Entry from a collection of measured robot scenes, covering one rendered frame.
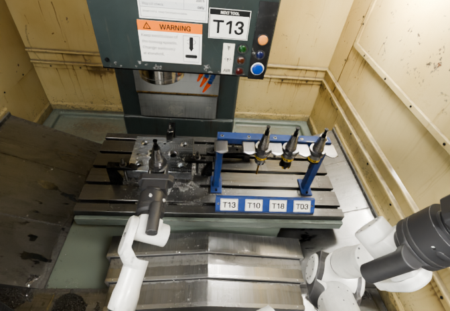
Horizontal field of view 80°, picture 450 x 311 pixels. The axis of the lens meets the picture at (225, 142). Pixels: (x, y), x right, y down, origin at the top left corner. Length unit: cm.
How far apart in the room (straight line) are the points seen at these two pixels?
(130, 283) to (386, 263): 61
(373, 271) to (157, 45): 67
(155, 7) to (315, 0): 128
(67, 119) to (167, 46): 170
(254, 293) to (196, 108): 101
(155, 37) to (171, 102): 92
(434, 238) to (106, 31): 77
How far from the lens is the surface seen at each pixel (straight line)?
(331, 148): 116
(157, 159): 93
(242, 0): 69
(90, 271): 149
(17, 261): 156
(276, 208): 125
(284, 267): 137
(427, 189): 127
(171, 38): 72
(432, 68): 129
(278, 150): 107
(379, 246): 59
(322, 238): 147
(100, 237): 155
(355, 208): 154
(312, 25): 190
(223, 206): 120
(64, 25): 202
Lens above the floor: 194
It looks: 43 degrees down
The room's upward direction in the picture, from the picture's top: 7 degrees clockwise
